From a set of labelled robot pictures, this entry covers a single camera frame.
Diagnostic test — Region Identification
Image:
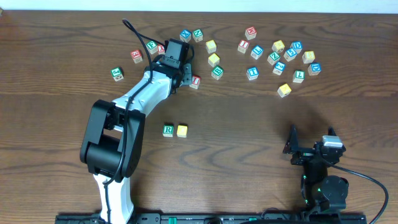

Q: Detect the green B block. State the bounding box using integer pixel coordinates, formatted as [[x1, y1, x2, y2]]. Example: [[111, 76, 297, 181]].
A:
[[211, 65, 224, 80]]

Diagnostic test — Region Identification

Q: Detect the green R block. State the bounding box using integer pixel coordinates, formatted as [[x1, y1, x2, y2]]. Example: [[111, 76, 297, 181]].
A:
[[162, 124, 174, 138]]

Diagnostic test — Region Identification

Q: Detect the yellow O block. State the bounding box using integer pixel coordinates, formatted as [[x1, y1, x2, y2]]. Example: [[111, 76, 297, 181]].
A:
[[177, 124, 188, 138]]

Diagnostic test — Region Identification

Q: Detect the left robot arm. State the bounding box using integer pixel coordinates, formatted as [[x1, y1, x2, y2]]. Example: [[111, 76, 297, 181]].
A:
[[80, 39, 195, 223]]

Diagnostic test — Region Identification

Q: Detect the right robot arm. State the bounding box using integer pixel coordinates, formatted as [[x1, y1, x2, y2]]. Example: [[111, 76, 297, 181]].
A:
[[283, 125, 349, 223]]

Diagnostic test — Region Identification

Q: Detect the red Y block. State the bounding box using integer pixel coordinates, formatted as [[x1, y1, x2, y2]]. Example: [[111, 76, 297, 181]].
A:
[[157, 45, 165, 55]]

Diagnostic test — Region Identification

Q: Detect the blue X block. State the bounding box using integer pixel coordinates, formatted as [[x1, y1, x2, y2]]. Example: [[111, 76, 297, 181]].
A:
[[180, 29, 192, 43]]

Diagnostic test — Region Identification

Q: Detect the green F block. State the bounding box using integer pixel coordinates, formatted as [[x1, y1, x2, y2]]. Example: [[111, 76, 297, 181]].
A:
[[146, 40, 158, 55]]

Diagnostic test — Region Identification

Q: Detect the green N block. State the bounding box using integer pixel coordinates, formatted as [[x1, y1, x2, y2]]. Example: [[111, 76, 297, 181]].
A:
[[192, 29, 203, 42]]

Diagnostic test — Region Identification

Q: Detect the red I block centre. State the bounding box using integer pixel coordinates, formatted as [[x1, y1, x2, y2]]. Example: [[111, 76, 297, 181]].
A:
[[190, 75, 201, 89]]

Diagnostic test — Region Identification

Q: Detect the red i block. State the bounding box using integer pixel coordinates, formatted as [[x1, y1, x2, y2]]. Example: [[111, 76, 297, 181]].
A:
[[190, 75, 201, 89], [238, 40, 249, 54]]

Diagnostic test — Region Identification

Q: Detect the yellow block upper centre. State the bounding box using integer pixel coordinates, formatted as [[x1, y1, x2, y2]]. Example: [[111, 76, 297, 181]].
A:
[[205, 40, 217, 54]]

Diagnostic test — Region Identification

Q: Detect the yellow block mid centre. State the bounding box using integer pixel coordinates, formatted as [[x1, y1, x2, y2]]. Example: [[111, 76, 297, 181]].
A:
[[208, 53, 220, 67]]

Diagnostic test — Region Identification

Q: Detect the red G block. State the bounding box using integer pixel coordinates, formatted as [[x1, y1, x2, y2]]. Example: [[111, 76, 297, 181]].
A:
[[131, 50, 143, 63]]

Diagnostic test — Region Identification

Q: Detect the yellow K block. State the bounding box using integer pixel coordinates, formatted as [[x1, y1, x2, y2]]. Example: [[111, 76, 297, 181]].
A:
[[277, 83, 292, 98]]

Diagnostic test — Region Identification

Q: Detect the green J block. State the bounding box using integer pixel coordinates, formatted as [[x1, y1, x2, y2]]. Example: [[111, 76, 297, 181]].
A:
[[111, 67, 124, 82]]

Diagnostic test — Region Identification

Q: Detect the green L block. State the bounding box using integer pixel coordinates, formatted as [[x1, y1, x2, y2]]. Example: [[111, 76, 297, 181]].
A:
[[292, 70, 305, 83]]

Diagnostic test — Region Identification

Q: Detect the blue D block right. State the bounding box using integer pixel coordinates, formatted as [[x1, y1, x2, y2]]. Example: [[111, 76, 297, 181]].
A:
[[308, 63, 322, 76]]

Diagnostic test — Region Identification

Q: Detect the blue d block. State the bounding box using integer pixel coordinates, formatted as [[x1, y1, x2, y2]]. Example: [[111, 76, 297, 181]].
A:
[[308, 63, 322, 76], [290, 41, 303, 54]]

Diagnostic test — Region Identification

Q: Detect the red I block right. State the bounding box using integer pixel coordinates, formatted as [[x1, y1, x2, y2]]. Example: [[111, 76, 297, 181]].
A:
[[238, 40, 249, 54]]

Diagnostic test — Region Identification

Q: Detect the red H block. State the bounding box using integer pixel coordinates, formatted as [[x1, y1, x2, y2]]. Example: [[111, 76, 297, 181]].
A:
[[245, 26, 257, 40]]

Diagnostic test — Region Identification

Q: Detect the yellow block far right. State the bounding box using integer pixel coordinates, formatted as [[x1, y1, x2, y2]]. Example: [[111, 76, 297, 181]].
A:
[[302, 51, 315, 64]]

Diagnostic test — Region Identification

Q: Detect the blue T block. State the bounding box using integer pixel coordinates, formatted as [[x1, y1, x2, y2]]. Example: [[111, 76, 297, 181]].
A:
[[246, 67, 259, 80]]

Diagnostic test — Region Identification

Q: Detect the blue Z block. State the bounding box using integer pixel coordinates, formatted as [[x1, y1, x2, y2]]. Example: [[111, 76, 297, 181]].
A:
[[272, 61, 286, 75]]

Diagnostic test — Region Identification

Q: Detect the blue L block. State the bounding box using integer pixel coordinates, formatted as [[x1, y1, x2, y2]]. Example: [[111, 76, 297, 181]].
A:
[[251, 45, 264, 60]]

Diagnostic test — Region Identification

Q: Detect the blue S block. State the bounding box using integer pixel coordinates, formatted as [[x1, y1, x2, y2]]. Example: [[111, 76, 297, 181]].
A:
[[284, 48, 297, 62]]

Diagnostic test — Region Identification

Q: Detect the green Z block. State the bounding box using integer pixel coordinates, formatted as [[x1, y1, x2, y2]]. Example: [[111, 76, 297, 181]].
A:
[[267, 52, 280, 65]]

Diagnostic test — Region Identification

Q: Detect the blue D block upper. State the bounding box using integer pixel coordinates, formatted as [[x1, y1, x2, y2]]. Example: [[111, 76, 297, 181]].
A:
[[290, 41, 303, 54]]

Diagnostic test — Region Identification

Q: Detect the yellow block ball side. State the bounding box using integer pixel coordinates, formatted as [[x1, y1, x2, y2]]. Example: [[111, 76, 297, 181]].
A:
[[272, 40, 285, 54]]

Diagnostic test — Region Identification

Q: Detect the black mounting rail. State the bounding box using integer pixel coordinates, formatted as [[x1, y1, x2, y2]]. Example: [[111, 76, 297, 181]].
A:
[[55, 212, 368, 224]]

